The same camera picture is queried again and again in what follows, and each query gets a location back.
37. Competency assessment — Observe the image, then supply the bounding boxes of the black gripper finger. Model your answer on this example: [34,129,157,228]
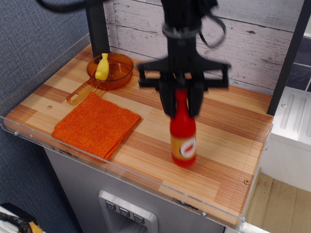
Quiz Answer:
[187,81,204,118]
[159,80,176,118]

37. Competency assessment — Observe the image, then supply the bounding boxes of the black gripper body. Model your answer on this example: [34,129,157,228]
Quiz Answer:
[137,36,231,91]

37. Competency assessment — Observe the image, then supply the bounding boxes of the red sauce bottle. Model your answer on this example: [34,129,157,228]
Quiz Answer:
[170,89,196,167]

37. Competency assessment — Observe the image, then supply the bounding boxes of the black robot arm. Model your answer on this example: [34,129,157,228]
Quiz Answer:
[137,0,231,118]

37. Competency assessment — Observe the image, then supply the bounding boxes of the orange knitted towel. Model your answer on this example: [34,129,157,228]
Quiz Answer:
[52,92,141,160]

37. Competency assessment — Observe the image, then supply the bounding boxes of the transparent orange plastic pan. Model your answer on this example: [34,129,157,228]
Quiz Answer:
[67,53,134,106]

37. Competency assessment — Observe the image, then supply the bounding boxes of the yellow plastic toy fish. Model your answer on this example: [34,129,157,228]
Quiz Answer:
[95,53,109,81]

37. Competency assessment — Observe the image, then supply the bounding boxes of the clear acrylic table guard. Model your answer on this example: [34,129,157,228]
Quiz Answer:
[0,33,274,231]

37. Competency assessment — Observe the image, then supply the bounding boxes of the white toy sink unit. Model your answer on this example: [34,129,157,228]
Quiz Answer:
[259,87,311,191]

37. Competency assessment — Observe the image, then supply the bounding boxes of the grey toy fridge cabinet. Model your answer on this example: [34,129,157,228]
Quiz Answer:
[45,149,225,233]

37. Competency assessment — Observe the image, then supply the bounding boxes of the silver dispenser button panel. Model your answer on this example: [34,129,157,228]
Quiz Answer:
[98,190,158,233]

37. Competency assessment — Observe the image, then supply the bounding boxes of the black and yellow object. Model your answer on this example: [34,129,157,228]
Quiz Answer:
[0,203,44,233]

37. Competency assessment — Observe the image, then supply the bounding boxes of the dark right frame post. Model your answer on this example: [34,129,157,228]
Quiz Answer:
[267,0,311,116]

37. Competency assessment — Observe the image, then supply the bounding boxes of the dark frame post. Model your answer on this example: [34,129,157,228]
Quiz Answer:
[267,0,311,116]
[86,0,110,57]

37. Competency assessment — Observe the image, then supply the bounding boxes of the dark left frame post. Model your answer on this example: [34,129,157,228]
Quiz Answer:
[86,0,110,57]

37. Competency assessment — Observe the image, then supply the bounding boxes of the black braided cable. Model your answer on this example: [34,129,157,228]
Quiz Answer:
[36,0,110,13]

